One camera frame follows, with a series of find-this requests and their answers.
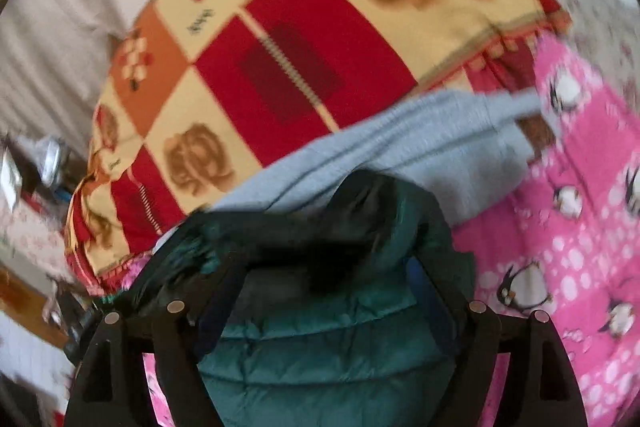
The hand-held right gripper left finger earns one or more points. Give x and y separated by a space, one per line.
216 307

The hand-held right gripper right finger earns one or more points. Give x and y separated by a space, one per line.
421 284

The green puffer jacket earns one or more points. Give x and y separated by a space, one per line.
325 357

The grey sweatshirt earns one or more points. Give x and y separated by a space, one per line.
375 147

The pink penguin print blanket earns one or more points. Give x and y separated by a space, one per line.
575 217

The brown wooden furniture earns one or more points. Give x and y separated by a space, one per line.
25 307

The shiny metal object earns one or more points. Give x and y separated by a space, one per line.
52 159

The red yellow patchwork blanket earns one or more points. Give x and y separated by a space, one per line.
300 57

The off-white ribbed bedspread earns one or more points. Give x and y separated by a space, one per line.
60 32

